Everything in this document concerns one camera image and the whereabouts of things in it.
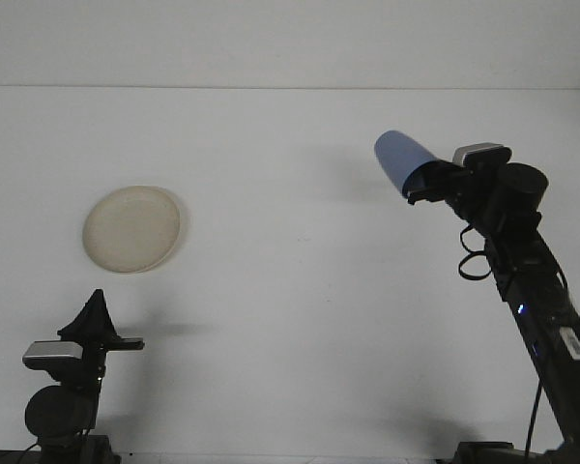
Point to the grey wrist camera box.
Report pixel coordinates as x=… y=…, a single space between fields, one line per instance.
x=53 y=355
x=481 y=152

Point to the pale round plate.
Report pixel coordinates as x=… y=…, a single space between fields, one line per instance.
x=130 y=229

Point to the pale blue cup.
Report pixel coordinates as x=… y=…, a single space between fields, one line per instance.
x=401 y=154

